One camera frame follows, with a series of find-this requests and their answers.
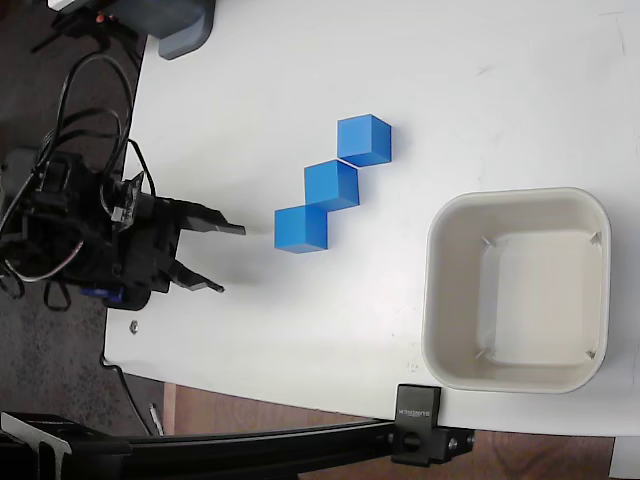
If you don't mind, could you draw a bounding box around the blue cube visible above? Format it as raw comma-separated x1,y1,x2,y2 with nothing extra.
303,159,361,208
273,204,330,255
336,113,393,168

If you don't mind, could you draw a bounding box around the white square bin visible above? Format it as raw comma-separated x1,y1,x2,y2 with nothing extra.
420,186,613,395

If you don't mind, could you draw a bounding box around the black table clamp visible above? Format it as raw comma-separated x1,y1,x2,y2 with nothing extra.
390,383,476,467

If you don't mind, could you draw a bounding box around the black stand rail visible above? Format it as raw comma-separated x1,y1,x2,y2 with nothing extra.
0,410,401,480

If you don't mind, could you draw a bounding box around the thin black cable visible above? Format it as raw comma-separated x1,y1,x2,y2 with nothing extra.
125,138,157,200

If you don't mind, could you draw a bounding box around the black tripod clutter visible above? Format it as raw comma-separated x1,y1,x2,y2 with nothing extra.
29,0,151,55

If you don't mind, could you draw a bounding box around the black looped cable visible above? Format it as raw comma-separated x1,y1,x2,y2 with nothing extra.
37,51,137,211

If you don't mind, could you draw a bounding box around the black cable on floor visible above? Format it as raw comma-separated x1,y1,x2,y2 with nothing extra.
99,355,154,437

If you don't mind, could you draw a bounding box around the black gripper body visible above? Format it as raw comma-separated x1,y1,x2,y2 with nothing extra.
123,195,182,295

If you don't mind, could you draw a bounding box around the camera circuit board module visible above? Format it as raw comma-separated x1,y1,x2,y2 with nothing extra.
110,171,147,226

